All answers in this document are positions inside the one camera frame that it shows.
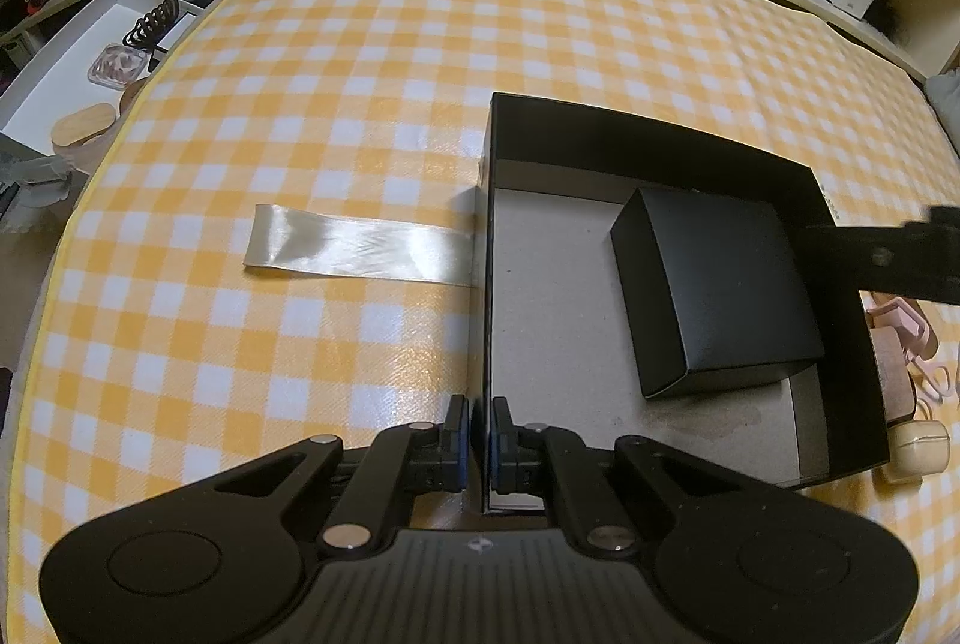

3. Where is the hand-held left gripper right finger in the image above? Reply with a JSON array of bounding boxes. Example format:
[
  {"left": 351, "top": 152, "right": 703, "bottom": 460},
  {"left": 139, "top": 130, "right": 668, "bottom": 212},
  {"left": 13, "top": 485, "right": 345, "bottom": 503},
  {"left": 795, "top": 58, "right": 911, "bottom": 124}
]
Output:
[{"left": 489, "top": 396, "right": 747, "bottom": 555}]

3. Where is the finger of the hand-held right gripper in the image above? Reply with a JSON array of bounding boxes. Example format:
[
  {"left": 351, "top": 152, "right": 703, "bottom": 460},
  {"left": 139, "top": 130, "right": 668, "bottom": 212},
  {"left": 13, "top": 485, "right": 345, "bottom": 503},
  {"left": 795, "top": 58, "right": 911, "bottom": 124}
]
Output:
[{"left": 802, "top": 203, "right": 960, "bottom": 308}]

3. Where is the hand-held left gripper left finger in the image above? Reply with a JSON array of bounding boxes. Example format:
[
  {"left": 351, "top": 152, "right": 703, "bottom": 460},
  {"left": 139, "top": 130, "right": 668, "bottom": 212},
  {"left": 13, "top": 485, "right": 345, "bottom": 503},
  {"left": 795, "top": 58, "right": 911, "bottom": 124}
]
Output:
[{"left": 216, "top": 393, "right": 473, "bottom": 555}]

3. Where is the square wooden box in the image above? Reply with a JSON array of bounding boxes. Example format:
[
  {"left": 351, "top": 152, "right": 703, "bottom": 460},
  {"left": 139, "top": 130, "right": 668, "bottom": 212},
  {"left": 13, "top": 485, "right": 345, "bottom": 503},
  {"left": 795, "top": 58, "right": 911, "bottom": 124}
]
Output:
[{"left": 871, "top": 320, "right": 916, "bottom": 429}]

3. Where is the small black box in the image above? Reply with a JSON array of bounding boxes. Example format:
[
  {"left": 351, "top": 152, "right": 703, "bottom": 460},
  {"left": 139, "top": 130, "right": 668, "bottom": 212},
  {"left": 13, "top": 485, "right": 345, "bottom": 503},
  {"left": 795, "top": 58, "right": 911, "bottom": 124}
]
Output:
[{"left": 609, "top": 186, "right": 826, "bottom": 401}]

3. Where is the large black box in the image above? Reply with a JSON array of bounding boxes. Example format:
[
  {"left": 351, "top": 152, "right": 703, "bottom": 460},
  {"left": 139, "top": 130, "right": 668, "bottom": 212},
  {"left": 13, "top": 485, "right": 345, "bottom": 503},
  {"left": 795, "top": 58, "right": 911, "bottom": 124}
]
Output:
[{"left": 476, "top": 93, "right": 893, "bottom": 514}]

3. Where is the beige earbud case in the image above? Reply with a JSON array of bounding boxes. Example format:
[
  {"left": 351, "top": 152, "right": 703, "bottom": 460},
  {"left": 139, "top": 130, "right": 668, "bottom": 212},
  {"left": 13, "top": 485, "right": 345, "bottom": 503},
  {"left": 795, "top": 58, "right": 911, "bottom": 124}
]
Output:
[{"left": 887, "top": 417, "right": 950, "bottom": 484}]

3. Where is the pink plastic clip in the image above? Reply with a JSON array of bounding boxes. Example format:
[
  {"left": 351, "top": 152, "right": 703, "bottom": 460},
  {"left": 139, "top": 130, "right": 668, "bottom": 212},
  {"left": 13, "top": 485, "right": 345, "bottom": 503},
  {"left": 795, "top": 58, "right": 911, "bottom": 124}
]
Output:
[{"left": 865, "top": 294, "right": 935, "bottom": 362}]

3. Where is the pale grey cloth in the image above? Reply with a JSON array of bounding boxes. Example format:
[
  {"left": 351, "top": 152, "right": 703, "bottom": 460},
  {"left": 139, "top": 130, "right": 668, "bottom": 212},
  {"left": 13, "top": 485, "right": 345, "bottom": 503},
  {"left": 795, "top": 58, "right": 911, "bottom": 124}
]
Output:
[{"left": 925, "top": 73, "right": 960, "bottom": 152}]

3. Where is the yellow checkered tablecloth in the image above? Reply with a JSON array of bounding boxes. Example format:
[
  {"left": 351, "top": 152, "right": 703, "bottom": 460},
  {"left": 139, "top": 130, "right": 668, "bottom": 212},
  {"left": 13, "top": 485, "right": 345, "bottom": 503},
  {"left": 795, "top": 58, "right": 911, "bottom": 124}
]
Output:
[{"left": 13, "top": 0, "right": 960, "bottom": 644}]

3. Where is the black fuzzy item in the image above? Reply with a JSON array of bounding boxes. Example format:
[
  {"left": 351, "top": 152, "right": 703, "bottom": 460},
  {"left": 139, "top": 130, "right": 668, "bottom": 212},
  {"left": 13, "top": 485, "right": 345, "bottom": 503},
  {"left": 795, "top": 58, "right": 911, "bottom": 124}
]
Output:
[{"left": 868, "top": 0, "right": 914, "bottom": 47}]

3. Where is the cream satin ribbon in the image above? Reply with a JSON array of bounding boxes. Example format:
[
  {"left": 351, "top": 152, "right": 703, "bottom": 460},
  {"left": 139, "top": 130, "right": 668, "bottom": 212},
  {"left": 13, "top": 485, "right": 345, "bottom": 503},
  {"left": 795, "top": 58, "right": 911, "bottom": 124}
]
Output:
[{"left": 243, "top": 203, "right": 482, "bottom": 290}]

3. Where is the clear box with pink contents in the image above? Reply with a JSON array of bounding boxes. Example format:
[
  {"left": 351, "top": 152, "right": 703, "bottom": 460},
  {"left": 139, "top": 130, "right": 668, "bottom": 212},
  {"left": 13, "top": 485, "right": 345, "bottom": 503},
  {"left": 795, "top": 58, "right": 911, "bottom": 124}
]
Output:
[{"left": 88, "top": 44, "right": 149, "bottom": 88}]

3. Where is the black hair claw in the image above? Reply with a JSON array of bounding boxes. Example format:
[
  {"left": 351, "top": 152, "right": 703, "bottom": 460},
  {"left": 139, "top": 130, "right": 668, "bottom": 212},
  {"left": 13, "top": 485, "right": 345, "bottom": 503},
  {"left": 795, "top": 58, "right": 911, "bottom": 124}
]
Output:
[{"left": 122, "top": 0, "right": 181, "bottom": 50}]

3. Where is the white tray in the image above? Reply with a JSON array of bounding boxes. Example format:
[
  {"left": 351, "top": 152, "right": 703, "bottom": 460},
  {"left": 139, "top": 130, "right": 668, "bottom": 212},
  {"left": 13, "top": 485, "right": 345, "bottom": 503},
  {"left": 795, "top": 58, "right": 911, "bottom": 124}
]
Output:
[{"left": 0, "top": 0, "right": 205, "bottom": 160}]

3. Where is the pink ring-shaped item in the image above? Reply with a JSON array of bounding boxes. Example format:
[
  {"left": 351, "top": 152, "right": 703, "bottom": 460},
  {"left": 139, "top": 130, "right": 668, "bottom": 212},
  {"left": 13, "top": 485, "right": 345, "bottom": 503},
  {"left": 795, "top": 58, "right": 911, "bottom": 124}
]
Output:
[{"left": 909, "top": 357, "right": 960, "bottom": 404}]

